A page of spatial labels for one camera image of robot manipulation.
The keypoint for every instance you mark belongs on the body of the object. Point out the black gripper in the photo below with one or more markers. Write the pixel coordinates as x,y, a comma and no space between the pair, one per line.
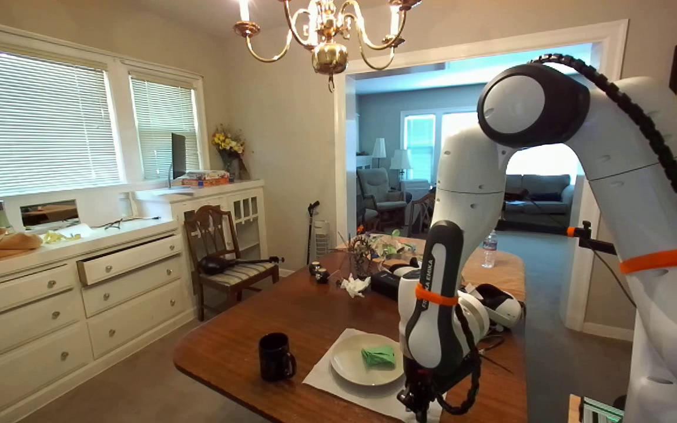
418,400

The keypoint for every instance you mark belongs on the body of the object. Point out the white table mat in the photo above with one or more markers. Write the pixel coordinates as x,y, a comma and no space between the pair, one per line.
318,381

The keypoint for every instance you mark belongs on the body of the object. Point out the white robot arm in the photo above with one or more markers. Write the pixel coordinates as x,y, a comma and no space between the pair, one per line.
629,157

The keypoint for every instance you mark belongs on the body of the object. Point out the green folded napkin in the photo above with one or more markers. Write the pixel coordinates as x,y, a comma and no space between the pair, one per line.
377,355

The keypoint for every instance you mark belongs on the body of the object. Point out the white round plate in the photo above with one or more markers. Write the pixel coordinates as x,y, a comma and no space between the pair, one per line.
352,365

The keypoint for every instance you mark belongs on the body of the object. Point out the black case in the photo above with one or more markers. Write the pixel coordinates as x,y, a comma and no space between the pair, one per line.
386,282

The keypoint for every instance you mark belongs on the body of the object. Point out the white VR headset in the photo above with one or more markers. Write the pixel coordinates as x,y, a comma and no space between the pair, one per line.
504,307

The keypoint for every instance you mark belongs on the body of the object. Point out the crumpled white tissue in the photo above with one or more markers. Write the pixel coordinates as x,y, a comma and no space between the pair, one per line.
352,287

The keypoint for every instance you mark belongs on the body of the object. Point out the black mug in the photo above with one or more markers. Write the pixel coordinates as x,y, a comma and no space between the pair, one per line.
272,355

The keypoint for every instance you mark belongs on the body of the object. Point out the small black gadget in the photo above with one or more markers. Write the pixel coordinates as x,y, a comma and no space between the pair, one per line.
321,273

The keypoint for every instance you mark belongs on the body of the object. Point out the clear water bottle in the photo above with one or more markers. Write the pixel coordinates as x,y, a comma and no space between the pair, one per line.
489,252

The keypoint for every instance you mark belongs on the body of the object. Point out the dark wooden dining chair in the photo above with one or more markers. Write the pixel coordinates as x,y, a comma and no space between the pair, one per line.
244,275

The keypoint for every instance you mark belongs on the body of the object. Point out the grey armchair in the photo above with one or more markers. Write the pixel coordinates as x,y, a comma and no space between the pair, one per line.
374,188

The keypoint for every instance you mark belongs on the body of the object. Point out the black upright stick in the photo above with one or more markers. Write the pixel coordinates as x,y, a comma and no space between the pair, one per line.
312,206

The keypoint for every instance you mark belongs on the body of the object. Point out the grey sofa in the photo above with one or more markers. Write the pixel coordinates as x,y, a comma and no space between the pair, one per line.
539,192

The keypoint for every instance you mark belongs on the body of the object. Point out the white table lamp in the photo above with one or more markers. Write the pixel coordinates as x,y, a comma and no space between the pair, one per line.
399,158
379,147

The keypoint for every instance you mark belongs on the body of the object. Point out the white glass-door cabinet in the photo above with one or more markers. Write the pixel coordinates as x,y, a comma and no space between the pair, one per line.
235,197

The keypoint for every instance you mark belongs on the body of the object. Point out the yellow flower bouquet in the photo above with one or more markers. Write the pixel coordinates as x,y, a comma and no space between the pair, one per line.
228,145

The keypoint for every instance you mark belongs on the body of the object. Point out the brass chandelier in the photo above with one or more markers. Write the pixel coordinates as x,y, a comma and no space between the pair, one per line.
329,54

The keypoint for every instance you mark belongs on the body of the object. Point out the white open box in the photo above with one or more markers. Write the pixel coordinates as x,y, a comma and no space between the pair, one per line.
104,208

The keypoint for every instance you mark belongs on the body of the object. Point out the white drawer dresser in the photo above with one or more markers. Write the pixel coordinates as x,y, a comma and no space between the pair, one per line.
40,329

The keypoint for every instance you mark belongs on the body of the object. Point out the narrow white window blind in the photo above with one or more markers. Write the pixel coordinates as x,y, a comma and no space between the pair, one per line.
157,118

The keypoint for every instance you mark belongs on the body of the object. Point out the wide white window blind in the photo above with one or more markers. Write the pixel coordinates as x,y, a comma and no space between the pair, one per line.
40,118

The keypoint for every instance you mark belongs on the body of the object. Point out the white doorway frame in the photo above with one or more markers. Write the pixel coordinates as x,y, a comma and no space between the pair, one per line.
481,49

